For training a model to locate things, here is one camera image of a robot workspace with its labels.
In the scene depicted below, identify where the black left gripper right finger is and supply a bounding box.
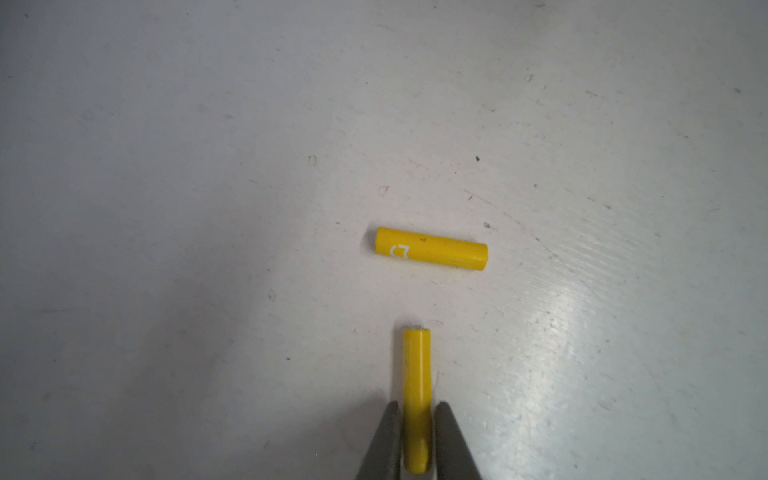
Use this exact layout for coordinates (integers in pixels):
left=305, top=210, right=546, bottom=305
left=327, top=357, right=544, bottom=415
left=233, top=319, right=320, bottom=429
left=434, top=401, right=482, bottom=480

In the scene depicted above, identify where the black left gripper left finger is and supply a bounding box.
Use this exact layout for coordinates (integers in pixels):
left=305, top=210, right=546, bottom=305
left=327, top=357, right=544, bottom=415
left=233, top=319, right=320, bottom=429
left=355, top=401, right=403, bottom=480

